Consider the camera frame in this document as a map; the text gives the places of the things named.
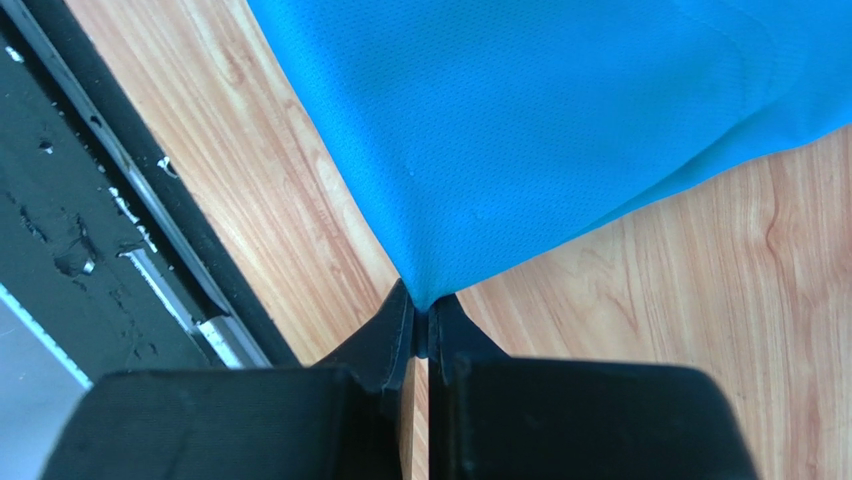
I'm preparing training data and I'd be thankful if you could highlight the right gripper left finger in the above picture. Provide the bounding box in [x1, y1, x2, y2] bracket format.
[42, 283, 415, 479]

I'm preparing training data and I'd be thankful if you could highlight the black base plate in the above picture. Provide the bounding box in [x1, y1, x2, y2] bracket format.
[0, 0, 301, 384]

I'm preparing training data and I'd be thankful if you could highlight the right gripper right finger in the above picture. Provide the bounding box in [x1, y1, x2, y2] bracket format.
[427, 296, 758, 479]

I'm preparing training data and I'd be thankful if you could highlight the teal t shirt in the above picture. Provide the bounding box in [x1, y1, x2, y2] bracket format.
[250, 1, 851, 309]

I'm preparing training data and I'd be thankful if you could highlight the aluminium frame rail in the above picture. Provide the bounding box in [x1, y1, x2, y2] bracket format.
[0, 0, 274, 480]

